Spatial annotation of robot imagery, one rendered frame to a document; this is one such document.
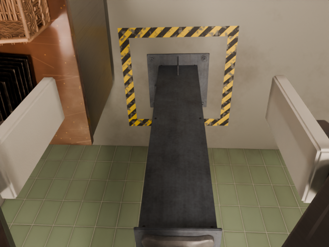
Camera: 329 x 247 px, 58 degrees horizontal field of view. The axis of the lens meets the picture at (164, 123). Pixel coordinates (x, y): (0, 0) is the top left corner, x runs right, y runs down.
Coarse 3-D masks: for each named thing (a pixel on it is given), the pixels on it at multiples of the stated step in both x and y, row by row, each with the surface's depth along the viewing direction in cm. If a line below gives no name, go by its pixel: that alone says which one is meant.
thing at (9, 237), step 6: (0, 210) 12; (0, 216) 10; (0, 222) 9; (6, 222) 12; (0, 228) 9; (6, 228) 11; (0, 234) 9; (6, 234) 9; (0, 240) 9; (6, 240) 9; (12, 240) 11; (0, 246) 9; (6, 246) 9; (12, 246) 10
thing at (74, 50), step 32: (64, 0) 83; (96, 0) 117; (64, 32) 88; (96, 32) 119; (32, 64) 95; (64, 64) 94; (96, 64) 120; (64, 96) 101; (96, 96) 121; (64, 128) 109
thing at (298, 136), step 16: (272, 80) 17; (288, 80) 17; (272, 96) 17; (288, 96) 15; (272, 112) 17; (288, 112) 15; (304, 112) 14; (272, 128) 17; (288, 128) 15; (304, 128) 13; (320, 128) 13; (288, 144) 15; (304, 144) 13; (320, 144) 12; (288, 160) 15; (304, 160) 13; (320, 160) 12; (304, 176) 13; (320, 176) 12; (304, 192) 13
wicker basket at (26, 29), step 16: (0, 0) 83; (16, 0) 69; (32, 0) 83; (0, 16) 85; (16, 16) 85; (32, 16) 76; (48, 16) 85; (0, 32) 77; (16, 32) 77; (32, 32) 76
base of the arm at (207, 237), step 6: (144, 234) 75; (150, 234) 75; (144, 240) 74; (150, 240) 74; (156, 240) 74; (162, 240) 74; (168, 240) 74; (174, 240) 74; (180, 240) 74; (186, 240) 74; (192, 240) 74; (198, 240) 73; (204, 240) 73; (210, 240) 73; (144, 246) 75; (150, 246) 74; (156, 246) 74; (162, 246) 74; (168, 246) 73; (174, 246) 73; (180, 246) 73; (186, 246) 73; (192, 246) 73; (198, 246) 73; (204, 246) 73; (210, 246) 74
